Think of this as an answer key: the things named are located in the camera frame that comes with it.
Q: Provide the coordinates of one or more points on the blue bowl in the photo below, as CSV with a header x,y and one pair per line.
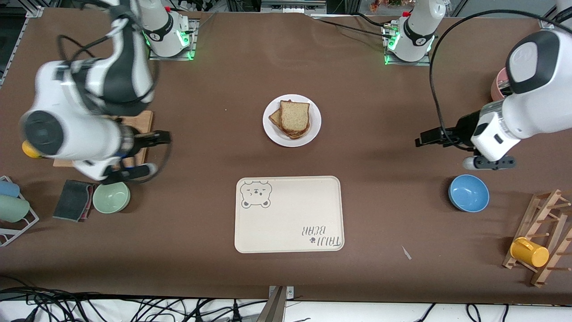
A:
x,y
468,193

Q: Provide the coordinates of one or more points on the cream bear print tray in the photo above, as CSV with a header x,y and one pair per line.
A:
x,y
286,214

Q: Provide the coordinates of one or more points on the pale green cup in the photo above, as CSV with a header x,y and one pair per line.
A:
x,y
12,209

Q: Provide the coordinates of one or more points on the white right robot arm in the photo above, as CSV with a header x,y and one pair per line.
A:
x,y
67,134

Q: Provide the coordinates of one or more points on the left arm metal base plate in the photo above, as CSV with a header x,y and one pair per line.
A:
x,y
426,61

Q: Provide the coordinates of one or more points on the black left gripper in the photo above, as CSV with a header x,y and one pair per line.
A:
x,y
464,126

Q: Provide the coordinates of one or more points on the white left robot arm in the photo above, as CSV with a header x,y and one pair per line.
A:
x,y
536,103

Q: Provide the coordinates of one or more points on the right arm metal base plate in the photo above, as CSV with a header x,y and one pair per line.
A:
x,y
193,40

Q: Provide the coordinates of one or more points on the white round plate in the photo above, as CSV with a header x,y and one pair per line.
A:
x,y
315,125

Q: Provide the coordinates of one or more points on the aluminium frame profile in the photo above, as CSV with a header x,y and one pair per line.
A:
x,y
35,11
547,23

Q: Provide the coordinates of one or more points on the pale green bowl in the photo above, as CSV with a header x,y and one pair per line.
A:
x,y
111,197

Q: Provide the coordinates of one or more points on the yellow mug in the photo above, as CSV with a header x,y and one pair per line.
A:
x,y
529,252

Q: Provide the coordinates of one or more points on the grey folded cloth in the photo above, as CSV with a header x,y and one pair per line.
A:
x,y
71,203

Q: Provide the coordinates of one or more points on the light brown bread slice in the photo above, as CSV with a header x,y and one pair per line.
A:
x,y
295,116

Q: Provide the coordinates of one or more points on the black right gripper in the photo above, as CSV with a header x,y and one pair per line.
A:
x,y
142,140

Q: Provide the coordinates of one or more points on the wooden cup rack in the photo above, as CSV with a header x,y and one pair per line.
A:
x,y
552,223

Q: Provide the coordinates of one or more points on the brown bread slice under egg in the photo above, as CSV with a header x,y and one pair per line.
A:
x,y
275,120

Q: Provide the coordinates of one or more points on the metal table bracket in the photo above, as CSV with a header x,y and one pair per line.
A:
x,y
278,306

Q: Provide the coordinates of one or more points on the yellow lemon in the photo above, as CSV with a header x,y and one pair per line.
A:
x,y
30,151

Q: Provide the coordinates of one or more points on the pink bowl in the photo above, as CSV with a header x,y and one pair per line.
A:
x,y
498,87

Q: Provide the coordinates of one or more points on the light blue cup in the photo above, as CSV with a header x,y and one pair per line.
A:
x,y
9,188

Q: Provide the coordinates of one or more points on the small white tape scrap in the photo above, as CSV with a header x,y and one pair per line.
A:
x,y
406,252

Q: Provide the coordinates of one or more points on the wooden cutting board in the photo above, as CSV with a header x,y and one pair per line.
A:
x,y
138,118

